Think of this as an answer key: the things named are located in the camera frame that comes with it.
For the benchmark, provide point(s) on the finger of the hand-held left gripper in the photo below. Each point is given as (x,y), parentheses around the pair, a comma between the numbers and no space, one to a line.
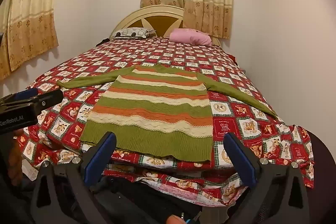
(52,98)
(25,93)

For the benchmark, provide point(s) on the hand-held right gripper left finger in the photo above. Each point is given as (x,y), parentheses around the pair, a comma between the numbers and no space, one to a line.
(101,158)

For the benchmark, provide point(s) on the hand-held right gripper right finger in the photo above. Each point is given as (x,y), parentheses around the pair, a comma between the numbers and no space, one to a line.
(240,161)

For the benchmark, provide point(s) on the green orange striped knit sweater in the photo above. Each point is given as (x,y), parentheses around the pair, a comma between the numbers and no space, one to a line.
(157,108)

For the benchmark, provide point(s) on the person's right hand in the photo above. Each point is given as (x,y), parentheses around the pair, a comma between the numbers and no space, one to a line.
(175,220)

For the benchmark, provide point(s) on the red printed bear blanket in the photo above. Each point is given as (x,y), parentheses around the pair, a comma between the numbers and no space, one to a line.
(236,119)

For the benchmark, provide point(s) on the person's dark trousers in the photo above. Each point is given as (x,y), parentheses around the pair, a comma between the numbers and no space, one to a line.
(147,200)

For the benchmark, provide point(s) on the beige floral side curtain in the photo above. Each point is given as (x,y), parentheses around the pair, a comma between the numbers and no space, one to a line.
(29,16)

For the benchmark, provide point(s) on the white patterned pillow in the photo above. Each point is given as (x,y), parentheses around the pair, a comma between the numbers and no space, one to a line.
(128,33)

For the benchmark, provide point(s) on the red cloth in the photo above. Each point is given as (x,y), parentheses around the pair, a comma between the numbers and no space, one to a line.
(233,57)

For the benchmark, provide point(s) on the cream wooden headboard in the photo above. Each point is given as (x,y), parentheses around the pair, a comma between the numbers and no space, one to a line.
(157,22)

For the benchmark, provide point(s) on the pink pillow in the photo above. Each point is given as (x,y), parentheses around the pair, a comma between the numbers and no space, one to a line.
(189,36)

